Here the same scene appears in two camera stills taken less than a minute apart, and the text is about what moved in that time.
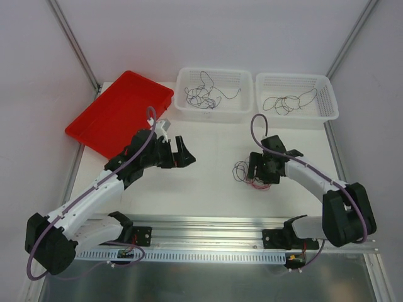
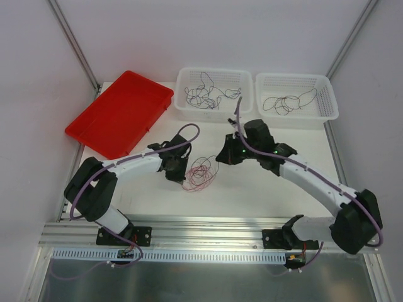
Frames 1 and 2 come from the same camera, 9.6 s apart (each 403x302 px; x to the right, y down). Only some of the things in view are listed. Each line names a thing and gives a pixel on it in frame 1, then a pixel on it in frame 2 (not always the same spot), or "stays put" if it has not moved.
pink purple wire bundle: (240, 171) → (198, 178)
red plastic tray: (109, 123) stays put
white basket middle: (213, 95) stays put
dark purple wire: (227, 97) → (232, 94)
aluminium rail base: (208, 234) stays put
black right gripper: (262, 170) → (227, 152)
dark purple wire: (196, 97) stays put
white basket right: (295, 100) stays put
